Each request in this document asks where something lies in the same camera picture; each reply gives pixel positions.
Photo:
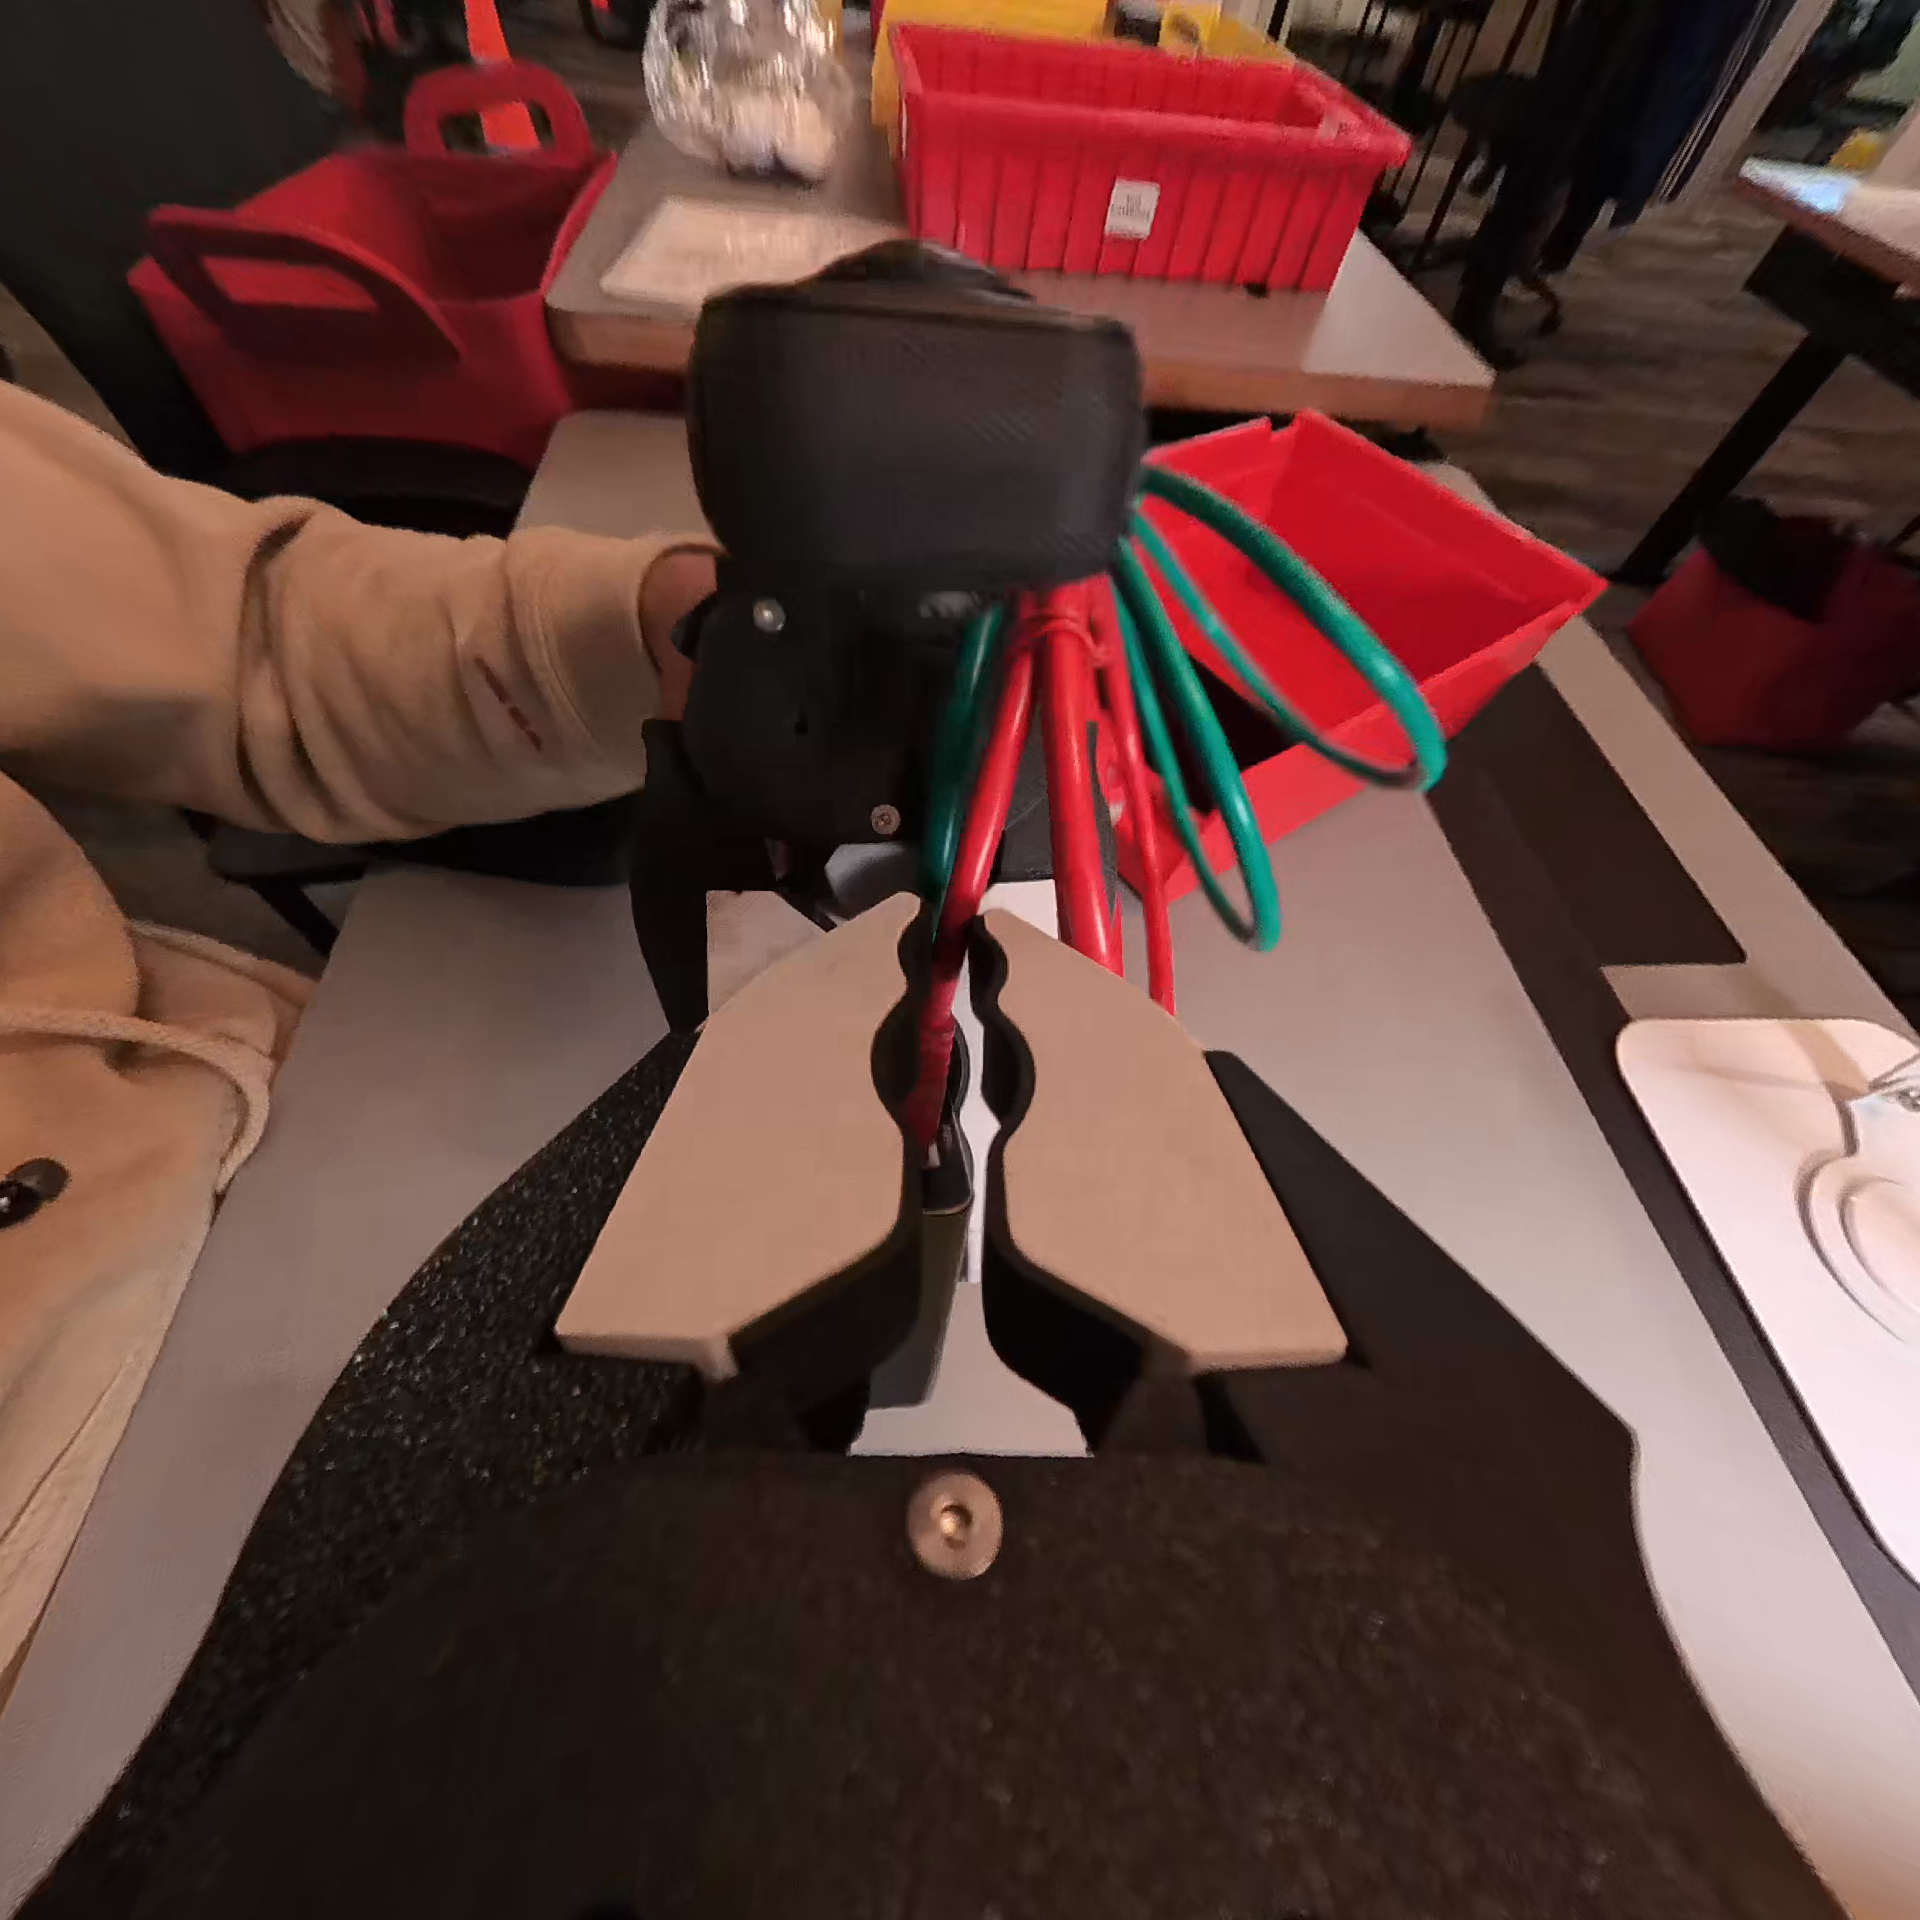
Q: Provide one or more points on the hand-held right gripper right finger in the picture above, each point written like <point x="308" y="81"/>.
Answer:
<point x="1156" y="1201"/>

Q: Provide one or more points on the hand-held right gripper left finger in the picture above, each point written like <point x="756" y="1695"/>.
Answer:
<point x="750" y="1185"/>

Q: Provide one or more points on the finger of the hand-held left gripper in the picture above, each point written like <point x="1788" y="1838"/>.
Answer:
<point x="750" y="944"/>
<point x="1031" y="905"/>

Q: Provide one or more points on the red plastic bin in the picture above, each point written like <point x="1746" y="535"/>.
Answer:
<point x="1394" y="569"/>

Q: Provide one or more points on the person's left forearm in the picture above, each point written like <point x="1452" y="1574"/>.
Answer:
<point x="301" y="645"/>

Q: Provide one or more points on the person's left hand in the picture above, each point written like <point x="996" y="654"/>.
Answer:
<point x="674" y="616"/>

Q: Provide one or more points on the paper sheet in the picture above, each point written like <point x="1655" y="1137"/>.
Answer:
<point x="720" y="255"/>

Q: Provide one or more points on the red ribbed crate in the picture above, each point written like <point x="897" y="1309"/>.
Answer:
<point x="1142" y="166"/>

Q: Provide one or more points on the clear plastic bag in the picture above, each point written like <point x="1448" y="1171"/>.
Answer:
<point x="743" y="84"/>

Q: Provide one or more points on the yellow storage crate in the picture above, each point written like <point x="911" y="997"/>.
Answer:
<point x="991" y="14"/>

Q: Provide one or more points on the wooden table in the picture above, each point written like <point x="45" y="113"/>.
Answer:
<point x="1320" y="347"/>

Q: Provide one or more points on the white board stand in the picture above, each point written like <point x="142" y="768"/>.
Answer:
<point x="1741" y="1142"/>

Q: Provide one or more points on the person's torso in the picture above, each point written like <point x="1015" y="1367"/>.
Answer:
<point x="90" y="1171"/>

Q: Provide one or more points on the small red bag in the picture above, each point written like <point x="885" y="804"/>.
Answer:
<point x="1769" y="662"/>

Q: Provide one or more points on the hanging jackets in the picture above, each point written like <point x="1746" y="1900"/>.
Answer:
<point x="1634" y="91"/>

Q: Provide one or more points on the wooden desk with black legs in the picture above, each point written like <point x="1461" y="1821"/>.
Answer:
<point x="1830" y="225"/>

